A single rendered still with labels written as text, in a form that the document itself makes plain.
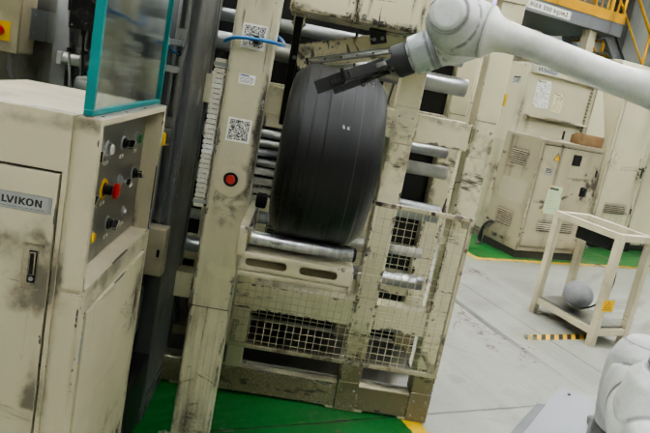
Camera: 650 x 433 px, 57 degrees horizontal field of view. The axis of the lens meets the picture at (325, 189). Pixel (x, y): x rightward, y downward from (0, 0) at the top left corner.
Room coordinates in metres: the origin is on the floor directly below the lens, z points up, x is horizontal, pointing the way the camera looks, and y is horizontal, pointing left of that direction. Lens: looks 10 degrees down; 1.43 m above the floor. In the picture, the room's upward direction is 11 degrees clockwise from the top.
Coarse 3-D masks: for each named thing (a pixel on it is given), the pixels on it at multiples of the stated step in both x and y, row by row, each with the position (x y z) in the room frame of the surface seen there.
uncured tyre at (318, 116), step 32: (320, 64) 1.96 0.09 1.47; (288, 96) 1.87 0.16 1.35; (320, 96) 1.76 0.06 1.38; (352, 96) 1.79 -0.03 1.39; (384, 96) 1.87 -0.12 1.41; (288, 128) 1.73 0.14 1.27; (320, 128) 1.71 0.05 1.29; (352, 128) 1.72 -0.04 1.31; (384, 128) 1.78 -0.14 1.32; (288, 160) 1.70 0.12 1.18; (320, 160) 1.69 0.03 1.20; (352, 160) 1.70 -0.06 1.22; (288, 192) 1.70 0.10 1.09; (320, 192) 1.70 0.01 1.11; (352, 192) 1.70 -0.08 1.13; (288, 224) 1.77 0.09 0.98; (320, 224) 1.75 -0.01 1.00; (352, 224) 1.75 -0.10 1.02
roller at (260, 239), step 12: (252, 240) 1.81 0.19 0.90; (264, 240) 1.81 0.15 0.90; (276, 240) 1.81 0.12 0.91; (288, 240) 1.82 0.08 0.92; (300, 240) 1.83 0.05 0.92; (300, 252) 1.82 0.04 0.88; (312, 252) 1.82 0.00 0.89; (324, 252) 1.82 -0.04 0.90; (336, 252) 1.82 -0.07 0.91; (348, 252) 1.83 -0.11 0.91
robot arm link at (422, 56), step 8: (424, 32) 1.37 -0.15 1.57; (408, 40) 1.37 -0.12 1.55; (416, 40) 1.36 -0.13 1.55; (424, 40) 1.35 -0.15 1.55; (408, 48) 1.36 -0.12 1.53; (416, 48) 1.35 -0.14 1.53; (424, 48) 1.34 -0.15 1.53; (432, 48) 1.34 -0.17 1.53; (416, 56) 1.35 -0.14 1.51; (424, 56) 1.35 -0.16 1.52; (432, 56) 1.34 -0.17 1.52; (416, 64) 1.35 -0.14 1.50; (424, 64) 1.35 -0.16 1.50; (432, 64) 1.35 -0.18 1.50
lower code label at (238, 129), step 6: (228, 120) 1.87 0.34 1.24; (234, 120) 1.88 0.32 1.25; (240, 120) 1.88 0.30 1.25; (246, 120) 1.88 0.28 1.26; (228, 126) 1.88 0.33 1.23; (234, 126) 1.88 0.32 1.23; (240, 126) 1.88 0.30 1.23; (246, 126) 1.88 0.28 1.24; (228, 132) 1.88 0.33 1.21; (234, 132) 1.88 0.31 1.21; (240, 132) 1.88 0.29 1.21; (246, 132) 1.88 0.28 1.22; (228, 138) 1.88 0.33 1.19; (234, 138) 1.88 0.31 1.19; (240, 138) 1.88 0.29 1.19; (246, 138) 1.88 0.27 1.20
